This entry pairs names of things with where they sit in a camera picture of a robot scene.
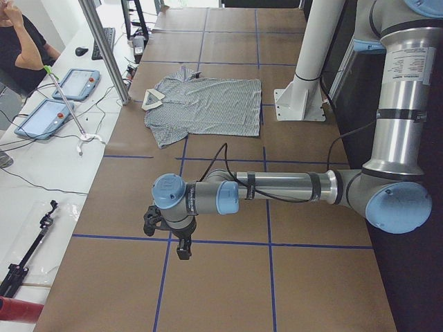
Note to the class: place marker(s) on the aluminium frame post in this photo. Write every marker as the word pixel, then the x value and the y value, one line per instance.
pixel 97 30

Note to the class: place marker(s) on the white camera mast with base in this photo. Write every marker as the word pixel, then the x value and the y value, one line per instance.
pixel 302 100

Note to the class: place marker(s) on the striped polo shirt white collar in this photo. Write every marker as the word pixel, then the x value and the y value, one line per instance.
pixel 184 102

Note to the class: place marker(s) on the red cylinder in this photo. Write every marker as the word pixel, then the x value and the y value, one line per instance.
pixel 15 310

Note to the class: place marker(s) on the blue teach pendant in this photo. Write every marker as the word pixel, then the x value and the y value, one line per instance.
pixel 78 83
pixel 44 121

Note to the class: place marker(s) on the seated person in black shirt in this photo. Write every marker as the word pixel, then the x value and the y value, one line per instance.
pixel 24 51

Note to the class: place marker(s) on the far blue teach pendant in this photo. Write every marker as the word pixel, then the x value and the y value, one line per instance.
pixel 78 83

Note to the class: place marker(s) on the metal rod with green tip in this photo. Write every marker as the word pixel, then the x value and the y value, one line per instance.
pixel 84 136

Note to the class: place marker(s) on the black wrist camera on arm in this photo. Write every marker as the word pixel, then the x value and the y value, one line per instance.
pixel 153 220

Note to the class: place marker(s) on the grey power adapter box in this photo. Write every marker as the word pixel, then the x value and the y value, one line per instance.
pixel 138 43

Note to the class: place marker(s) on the near blue teach pendant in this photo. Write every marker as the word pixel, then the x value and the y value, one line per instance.
pixel 44 121

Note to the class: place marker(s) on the black computer mouse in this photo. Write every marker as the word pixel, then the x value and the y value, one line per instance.
pixel 80 51

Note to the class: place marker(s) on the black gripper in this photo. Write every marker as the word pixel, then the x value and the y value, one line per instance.
pixel 184 231

